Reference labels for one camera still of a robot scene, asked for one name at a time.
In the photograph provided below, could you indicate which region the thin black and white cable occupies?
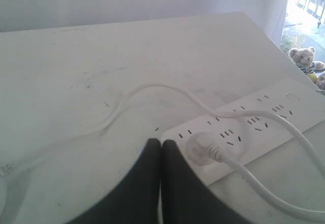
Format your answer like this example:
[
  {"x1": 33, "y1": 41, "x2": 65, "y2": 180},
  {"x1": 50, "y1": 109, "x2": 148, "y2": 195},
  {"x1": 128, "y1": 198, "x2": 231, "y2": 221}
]
[{"x1": 0, "y1": 83, "x2": 325, "y2": 218}]

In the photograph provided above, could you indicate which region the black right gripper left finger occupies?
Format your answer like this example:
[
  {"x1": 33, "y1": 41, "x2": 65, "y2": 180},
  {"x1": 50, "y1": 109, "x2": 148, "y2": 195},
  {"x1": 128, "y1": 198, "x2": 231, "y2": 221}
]
[{"x1": 69, "y1": 138, "x2": 161, "y2": 223}]

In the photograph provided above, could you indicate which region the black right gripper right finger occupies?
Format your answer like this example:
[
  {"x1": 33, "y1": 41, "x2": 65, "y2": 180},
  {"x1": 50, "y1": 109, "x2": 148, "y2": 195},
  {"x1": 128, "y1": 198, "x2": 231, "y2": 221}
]
[{"x1": 161, "y1": 140, "x2": 250, "y2": 223}]

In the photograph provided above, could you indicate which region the white power plug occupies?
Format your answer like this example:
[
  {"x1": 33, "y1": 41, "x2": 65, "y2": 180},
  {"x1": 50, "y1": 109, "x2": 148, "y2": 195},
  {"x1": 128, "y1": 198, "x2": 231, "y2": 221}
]
[{"x1": 185, "y1": 132, "x2": 224, "y2": 166}]

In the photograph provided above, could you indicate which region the brown teddy bear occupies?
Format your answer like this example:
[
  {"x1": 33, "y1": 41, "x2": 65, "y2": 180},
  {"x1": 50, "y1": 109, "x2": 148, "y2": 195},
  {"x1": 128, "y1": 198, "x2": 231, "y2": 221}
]
[{"x1": 288, "y1": 47, "x2": 324, "y2": 90}]

